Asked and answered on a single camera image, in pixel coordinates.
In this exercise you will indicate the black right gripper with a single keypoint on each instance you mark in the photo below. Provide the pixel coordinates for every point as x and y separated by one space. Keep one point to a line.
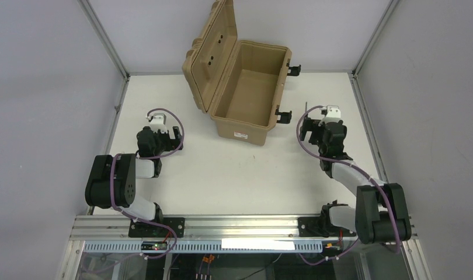
309 129

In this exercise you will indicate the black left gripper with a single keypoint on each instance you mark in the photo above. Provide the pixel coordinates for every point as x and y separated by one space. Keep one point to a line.
174 137

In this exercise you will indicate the black yellow screwdriver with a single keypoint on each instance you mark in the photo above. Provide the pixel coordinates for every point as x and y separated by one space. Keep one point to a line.
306 110

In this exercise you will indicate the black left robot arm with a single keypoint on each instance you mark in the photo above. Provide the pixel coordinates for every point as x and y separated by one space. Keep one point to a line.
112 180

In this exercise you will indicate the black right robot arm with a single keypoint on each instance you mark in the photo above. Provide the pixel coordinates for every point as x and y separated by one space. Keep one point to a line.
380 214

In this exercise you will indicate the tan plastic storage bin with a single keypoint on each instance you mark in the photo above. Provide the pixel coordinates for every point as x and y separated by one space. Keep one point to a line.
238 83

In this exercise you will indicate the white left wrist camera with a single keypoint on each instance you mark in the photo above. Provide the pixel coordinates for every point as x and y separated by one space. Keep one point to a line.
157 122

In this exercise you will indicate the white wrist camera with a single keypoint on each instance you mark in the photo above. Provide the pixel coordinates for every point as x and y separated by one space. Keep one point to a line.
331 114
157 122

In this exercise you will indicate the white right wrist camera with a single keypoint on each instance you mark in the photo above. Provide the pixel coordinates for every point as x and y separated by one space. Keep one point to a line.
331 114

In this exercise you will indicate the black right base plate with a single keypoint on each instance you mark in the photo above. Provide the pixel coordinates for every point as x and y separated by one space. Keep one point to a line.
310 228

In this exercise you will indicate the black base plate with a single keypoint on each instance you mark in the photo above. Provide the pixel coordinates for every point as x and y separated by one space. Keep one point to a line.
310 228
143 230

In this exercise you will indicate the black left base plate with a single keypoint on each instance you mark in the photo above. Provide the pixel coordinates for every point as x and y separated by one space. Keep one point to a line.
143 230

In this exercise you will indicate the aluminium mounting rail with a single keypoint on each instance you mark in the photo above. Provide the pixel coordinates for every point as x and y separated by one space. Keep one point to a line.
197 227

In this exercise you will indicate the white slotted cable duct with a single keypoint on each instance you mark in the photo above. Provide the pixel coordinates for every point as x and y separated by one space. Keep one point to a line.
223 246

